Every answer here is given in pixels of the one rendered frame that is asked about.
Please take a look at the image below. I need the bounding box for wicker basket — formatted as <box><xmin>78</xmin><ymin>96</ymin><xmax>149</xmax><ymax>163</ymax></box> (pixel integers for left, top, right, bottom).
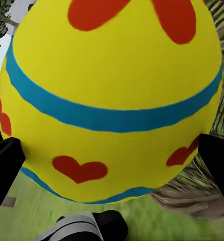
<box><xmin>149</xmin><ymin>0</ymin><xmax>224</xmax><ymax>221</ymax></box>

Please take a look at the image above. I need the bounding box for easter egg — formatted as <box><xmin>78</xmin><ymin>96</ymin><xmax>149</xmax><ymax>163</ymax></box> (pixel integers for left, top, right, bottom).
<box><xmin>0</xmin><ymin>0</ymin><xmax>224</xmax><ymax>204</ymax></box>

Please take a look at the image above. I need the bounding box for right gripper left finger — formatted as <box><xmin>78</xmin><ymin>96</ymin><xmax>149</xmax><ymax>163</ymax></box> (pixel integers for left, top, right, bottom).
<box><xmin>0</xmin><ymin>137</ymin><xmax>25</xmax><ymax>205</ymax></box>

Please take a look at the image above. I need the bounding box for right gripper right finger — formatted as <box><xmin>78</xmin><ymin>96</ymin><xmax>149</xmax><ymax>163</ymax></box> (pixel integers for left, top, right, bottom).
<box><xmin>198</xmin><ymin>133</ymin><xmax>224</xmax><ymax>195</ymax></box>

